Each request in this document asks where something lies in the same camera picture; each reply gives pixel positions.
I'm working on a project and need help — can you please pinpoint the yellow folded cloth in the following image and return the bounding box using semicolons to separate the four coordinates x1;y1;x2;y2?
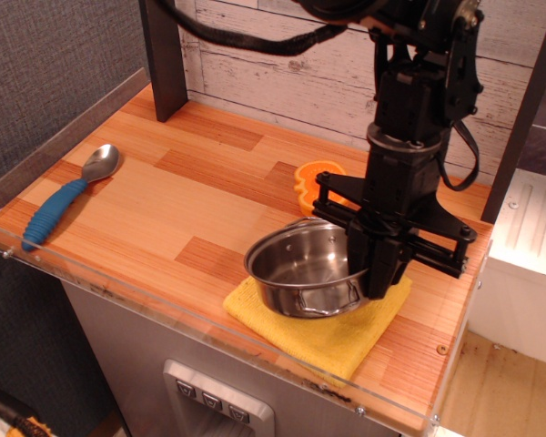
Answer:
223;276;412;387

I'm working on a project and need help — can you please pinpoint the dark right vertical post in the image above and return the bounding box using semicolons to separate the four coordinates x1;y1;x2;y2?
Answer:
480;33;546;224

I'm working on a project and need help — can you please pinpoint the dark vertical post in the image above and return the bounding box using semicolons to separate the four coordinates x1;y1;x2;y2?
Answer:
138;0;188;122
480;33;546;224

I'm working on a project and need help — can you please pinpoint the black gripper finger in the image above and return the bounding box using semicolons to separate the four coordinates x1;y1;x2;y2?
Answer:
347;220;378;274
368;238;412;300

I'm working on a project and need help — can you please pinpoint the yellow object bottom left corner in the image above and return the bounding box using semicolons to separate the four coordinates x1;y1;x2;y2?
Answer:
5;417;52;437

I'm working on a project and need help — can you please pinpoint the dark left vertical post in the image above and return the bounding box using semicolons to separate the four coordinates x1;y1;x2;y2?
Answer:
138;0;188;122

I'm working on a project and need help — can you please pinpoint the grey toy kitchen cabinet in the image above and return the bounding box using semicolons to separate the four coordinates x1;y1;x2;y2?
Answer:
64;284;395;436

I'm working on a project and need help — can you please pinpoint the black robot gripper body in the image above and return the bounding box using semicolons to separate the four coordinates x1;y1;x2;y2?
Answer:
314;125;477;278

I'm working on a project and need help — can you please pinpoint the silver panel with buttons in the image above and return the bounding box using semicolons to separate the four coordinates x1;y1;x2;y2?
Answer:
163;360;276;436

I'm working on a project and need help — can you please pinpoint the clear acrylic edge guard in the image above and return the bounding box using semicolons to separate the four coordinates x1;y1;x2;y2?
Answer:
0;213;492;436

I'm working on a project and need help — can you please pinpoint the metal spoon with blue handle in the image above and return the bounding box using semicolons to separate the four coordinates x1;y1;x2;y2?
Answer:
21;144;120;252

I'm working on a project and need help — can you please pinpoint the orange toy pumpkin half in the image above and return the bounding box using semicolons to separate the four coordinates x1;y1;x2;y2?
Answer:
294;160;347;217

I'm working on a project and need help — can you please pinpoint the stainless steel pot with handles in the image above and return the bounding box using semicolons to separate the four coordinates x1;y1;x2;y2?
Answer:
244;218;369;319

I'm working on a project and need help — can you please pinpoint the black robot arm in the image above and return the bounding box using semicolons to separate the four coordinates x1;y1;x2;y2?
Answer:
303;1;483;300

